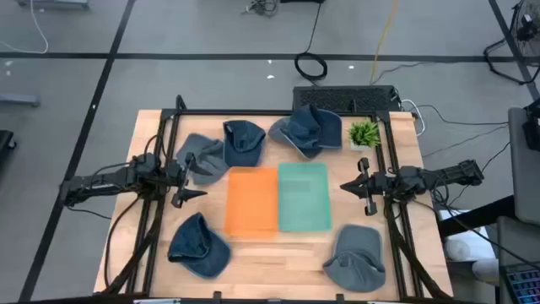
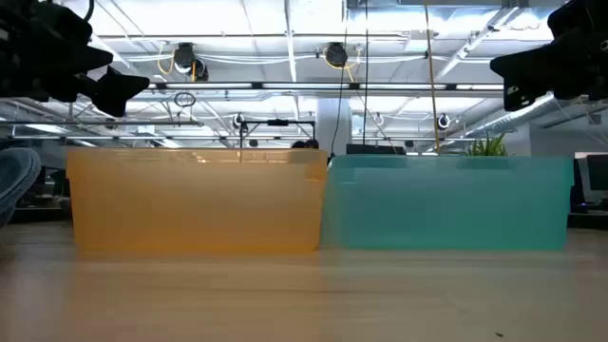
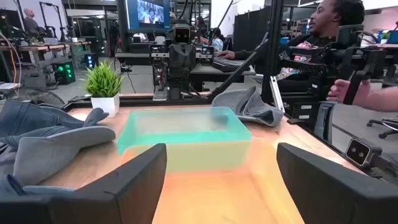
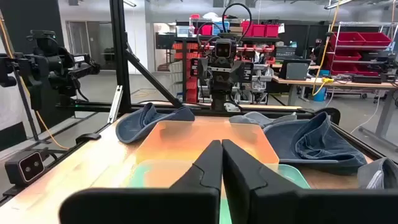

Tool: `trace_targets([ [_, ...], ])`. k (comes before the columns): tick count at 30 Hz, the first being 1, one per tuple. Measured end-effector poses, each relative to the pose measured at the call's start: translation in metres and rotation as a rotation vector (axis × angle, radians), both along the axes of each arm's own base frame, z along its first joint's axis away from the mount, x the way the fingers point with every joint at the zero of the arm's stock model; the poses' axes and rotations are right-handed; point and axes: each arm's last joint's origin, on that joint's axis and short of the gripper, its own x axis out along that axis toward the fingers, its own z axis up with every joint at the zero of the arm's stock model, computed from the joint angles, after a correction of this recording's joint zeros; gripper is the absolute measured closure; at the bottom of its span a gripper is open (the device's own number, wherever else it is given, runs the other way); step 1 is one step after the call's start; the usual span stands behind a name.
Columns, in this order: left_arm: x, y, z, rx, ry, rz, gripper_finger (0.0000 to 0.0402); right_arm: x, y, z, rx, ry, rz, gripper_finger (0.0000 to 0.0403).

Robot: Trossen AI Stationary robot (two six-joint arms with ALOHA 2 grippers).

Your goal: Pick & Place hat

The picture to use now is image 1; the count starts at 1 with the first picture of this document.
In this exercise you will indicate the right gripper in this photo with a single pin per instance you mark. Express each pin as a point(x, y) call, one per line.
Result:
point(373, 183)

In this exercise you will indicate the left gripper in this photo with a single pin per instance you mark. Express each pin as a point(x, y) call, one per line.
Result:
point(179, 179)

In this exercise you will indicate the grey denim cap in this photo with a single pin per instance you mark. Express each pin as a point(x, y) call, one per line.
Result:
point(208, 154)
point(277, 134)
point(358, 253)

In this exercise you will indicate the navy denim cap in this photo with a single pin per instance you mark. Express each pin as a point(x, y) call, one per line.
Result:
point(198, 249)
point(314, 128)
point(244, 145)

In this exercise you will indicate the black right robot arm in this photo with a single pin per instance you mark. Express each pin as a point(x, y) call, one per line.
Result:
point(447, 174)

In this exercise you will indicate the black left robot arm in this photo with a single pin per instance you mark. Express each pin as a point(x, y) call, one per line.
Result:
point(105, 183)

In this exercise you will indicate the small potted green plant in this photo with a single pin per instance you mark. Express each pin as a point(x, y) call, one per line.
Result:
point(363, 134)

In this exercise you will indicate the teal translucent plastic bin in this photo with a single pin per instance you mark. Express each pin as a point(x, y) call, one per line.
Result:
point(304, 198)

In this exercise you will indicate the orange translucent plastic bin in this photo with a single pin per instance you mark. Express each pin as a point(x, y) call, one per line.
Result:
point(251, 202)

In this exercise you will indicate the black computer tower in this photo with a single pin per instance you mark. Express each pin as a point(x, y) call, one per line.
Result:
point(337, 99)

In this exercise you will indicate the white rounded floor object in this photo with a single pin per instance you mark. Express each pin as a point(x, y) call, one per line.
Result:
point(486, 269)
point(459, 249)

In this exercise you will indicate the grey desk panel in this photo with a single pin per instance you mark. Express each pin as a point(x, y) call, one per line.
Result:
point(523, 169)

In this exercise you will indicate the black device on desk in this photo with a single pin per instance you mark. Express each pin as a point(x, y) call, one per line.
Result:
point(532, 126)

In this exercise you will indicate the grey table foot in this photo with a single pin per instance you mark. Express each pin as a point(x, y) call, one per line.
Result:
point(52, 4)
point(19, 100)

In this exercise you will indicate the backlit keyboard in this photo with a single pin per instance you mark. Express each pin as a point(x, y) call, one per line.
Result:
point(525, 285)

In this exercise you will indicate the black standing fan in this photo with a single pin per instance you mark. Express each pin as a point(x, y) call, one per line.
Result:
point(527, 21)

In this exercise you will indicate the black aluminium table frame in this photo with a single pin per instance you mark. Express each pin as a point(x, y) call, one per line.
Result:
point(274, 112)

